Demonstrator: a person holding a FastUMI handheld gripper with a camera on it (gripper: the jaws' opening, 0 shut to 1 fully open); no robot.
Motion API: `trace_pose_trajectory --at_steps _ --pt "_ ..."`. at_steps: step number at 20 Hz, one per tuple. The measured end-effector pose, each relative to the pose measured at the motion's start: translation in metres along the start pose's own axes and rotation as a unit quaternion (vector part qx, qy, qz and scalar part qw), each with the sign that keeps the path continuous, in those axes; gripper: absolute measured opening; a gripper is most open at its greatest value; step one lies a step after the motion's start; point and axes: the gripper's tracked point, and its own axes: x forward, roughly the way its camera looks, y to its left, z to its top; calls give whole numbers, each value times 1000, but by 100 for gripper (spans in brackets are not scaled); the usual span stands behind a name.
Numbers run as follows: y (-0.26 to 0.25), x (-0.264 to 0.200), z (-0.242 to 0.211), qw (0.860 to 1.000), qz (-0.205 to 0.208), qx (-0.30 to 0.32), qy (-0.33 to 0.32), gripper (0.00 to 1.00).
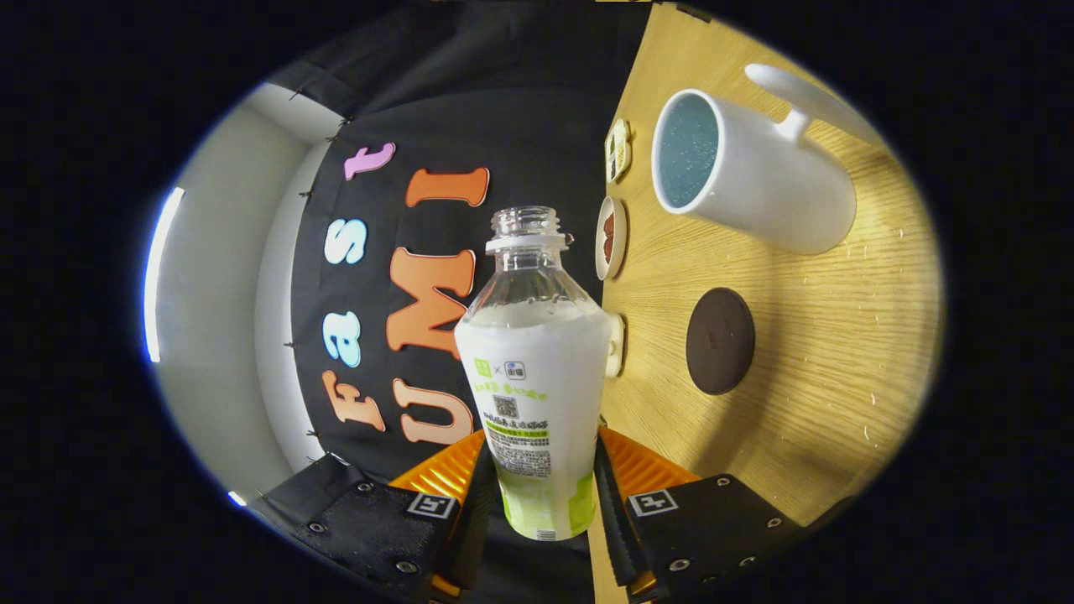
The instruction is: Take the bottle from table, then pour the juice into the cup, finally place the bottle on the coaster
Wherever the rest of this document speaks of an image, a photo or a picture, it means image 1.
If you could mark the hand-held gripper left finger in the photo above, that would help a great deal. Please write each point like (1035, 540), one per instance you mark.
(478, 520)

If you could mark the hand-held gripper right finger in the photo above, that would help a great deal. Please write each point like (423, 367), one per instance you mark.
(617, 528)

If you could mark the clear juice bottle white label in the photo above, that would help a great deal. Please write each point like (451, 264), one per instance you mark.
(537, 377)

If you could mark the dark brown round coaster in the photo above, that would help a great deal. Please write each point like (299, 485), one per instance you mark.
(720, 341)

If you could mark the white toaster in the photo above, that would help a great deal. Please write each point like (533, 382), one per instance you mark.
(618, 344)

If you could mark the small ceiling light panel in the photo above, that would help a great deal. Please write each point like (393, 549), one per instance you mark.
(237, 498)

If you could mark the white round plate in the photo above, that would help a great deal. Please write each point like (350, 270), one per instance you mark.
(619, 239)

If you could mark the brown food on plate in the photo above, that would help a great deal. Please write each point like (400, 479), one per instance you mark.
(608, 235)

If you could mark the wooden table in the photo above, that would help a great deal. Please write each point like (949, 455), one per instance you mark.
(839, 335)

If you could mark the white divided snack tray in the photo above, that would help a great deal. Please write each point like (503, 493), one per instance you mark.
(619, 149)

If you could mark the large ceiling light panel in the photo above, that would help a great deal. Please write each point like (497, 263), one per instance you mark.
(159, 277)

